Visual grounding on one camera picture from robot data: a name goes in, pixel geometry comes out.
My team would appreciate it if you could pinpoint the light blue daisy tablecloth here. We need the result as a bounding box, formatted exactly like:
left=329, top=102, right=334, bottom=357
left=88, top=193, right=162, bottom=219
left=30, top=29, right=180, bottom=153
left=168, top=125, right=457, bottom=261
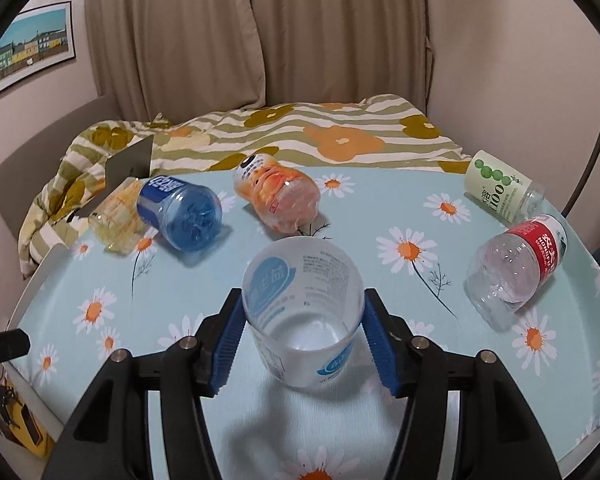
left=10, top=162, right=600, bottom=480

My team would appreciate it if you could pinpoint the yellow object on floor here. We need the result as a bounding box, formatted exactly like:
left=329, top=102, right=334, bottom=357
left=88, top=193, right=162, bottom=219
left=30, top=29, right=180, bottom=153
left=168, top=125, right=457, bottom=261
left=2, top=382, right=48, bottom=458

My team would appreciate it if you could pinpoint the black curved metal pole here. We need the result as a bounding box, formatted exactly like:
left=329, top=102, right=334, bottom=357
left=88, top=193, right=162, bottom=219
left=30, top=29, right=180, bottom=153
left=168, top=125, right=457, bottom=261
left=560, top=72, right=600, bottom=218

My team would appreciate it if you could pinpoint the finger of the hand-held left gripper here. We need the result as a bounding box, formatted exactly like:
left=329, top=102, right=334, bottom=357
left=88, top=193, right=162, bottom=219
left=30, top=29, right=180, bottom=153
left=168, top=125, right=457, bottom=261
left=0, top=329, right=32, bottom=363

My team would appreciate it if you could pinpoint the blue plastic bottle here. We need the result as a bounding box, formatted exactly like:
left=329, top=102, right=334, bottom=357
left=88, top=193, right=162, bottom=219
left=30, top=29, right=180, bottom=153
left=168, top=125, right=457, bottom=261
left=136, top=174, right=223, bottom=252

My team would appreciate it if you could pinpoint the clear yellowish plastic bottle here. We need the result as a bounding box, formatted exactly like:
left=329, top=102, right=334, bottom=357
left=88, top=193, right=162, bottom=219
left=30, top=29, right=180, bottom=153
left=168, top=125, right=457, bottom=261
left=87, top=177, right=153, bottom=254

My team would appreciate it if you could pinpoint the striped floral blanket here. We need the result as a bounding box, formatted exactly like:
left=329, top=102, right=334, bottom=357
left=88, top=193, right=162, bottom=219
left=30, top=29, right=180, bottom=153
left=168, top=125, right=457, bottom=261
left=19, top=94, right=473, bottom=278

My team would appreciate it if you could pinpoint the wall poster of houses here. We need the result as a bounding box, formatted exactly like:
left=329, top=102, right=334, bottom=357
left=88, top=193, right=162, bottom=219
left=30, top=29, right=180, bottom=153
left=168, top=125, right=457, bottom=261
left=0, top=1, right=77, bottom=101

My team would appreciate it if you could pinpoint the orange plastic bottle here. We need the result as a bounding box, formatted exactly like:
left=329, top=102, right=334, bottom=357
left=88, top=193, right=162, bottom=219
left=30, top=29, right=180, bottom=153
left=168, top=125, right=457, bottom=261
left=232, top=154, right=322, bottom=234

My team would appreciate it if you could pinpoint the white bottle green label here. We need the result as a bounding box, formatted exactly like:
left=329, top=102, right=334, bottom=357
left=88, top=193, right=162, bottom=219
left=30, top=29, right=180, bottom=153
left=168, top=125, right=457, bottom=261
left=464, top=150, right=546, bottom=225

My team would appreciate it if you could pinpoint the clear bottle red label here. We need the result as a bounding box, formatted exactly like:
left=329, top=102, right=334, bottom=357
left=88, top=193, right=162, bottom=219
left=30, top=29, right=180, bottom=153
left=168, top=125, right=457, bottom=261
left=464, top=214, right=570, bottom=328

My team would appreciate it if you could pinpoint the beige curtain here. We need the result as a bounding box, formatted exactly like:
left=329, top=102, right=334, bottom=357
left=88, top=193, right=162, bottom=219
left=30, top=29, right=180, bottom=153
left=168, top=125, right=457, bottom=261
left=82, top=0, right=436, bottom=123

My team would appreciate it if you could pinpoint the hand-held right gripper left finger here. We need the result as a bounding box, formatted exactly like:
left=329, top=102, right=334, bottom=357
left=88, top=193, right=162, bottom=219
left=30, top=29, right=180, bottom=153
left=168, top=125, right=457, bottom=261
left=40, top=287, right=248, bottom=480

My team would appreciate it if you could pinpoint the grey flat panel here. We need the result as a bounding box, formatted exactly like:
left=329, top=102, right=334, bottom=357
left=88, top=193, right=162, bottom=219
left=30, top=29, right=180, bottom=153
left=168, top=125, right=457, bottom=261
left=67, top=134, right=155, bottom=221

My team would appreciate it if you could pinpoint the translucent white cup blue label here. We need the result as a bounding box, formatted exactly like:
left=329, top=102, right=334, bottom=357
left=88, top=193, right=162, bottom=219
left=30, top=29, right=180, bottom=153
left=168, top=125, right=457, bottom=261
left=241, top=236, right=366, bottom=389

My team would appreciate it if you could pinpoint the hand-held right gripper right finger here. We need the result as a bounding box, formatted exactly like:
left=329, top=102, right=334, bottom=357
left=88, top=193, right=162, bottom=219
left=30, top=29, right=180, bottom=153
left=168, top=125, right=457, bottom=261
left=362, top=287, right=563, bottom=480

